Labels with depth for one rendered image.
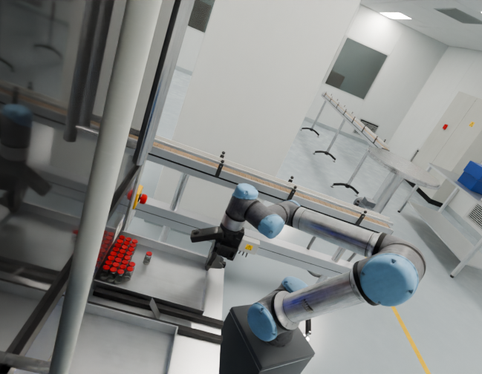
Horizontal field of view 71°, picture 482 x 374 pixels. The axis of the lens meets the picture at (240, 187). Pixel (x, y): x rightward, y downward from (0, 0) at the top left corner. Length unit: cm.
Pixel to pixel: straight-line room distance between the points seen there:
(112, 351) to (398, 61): 940
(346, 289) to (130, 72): 78
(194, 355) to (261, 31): 194
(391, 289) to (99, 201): 69
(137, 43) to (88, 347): 84
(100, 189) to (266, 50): 213
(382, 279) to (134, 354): 65
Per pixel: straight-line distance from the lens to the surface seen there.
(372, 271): 88
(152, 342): 105
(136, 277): 119
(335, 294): 97
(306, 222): 110
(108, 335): 105
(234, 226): 111
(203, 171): 197
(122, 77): 31
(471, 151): 744
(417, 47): 998
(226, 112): 248
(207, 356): 108
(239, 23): 240
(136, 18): 30
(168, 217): 218
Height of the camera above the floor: 172
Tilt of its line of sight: 25 degrees down
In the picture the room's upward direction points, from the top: 24 degrees clockwise
